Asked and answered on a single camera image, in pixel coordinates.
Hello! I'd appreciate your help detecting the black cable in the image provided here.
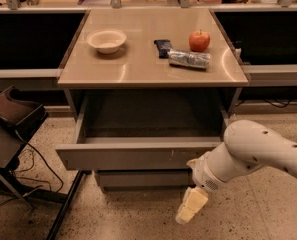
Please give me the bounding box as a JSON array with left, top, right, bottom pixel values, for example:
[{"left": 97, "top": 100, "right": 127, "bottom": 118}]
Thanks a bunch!
[{"left": 0, "top": 130, "right": 65, "bottom": 212}]

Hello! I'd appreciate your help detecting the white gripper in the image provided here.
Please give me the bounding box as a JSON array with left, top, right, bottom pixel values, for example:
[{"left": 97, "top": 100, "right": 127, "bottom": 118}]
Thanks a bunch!
[{"left": 175, "top": 151, "right": 227, "bottom": 225}]

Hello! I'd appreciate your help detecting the white bowl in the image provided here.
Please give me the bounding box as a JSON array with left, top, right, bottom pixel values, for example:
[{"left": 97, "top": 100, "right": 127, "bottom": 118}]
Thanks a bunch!
[{"left": 86, "top": 29, "right": 127, "bottom": 54}]

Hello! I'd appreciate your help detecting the dark blue snack bar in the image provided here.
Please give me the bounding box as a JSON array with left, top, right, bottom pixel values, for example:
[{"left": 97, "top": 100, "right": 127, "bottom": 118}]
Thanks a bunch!
[{"left": 154, "top": 39, "right": 172, "bottom": 59}]

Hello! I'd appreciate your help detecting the silver foil snack bag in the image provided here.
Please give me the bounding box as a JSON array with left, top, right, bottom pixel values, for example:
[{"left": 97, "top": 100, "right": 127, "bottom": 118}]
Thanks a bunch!
[{"left": 168, "top": 49, "right": 211, "bottom": 69}]

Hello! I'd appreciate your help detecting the grey lower drawer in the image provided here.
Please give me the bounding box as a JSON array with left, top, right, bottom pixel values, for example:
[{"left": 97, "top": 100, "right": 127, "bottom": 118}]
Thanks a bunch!
[{"left": 95, "top": 169, "right": 194, "bottom": 192}]

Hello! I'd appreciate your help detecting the grey top drawer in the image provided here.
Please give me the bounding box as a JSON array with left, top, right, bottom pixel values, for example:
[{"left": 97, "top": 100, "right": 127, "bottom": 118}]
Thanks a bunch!
[{"left": 56, "top": 88, "right": 226, "bottom": 171}]

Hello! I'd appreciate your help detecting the grey metal cabinet table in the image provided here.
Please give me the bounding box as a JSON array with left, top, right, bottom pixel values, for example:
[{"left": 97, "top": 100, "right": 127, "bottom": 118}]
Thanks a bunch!
[{"left": 58, "top": 7, "right": 248, "bottom": 111}]

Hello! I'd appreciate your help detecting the grey drawer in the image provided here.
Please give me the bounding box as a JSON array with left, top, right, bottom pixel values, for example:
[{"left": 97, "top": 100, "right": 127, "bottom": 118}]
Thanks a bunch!
[
  {"left": 95, "top": 169, "right": 194, "bottom": 192},
  {"left": 56, "top": 88, "right": 226, "bottom": 171}
]

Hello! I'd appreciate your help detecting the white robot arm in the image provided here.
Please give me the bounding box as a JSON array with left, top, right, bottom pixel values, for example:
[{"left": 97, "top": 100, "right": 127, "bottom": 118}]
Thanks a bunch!
[{"left": 176, "top": 120, "right": 297, "bottom": 225}]

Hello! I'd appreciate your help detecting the dark brown side stand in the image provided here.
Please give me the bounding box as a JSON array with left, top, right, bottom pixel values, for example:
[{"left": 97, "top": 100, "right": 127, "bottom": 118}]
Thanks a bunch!
[{"left": 0, "top": 85, "right": 86, "bottom": 240}]

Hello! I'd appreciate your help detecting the red apple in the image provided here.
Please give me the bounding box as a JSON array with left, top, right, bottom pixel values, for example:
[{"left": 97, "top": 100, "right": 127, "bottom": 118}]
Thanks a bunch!
[{"left": 189, "top": 30, "right": 210, "bottom": 52}]

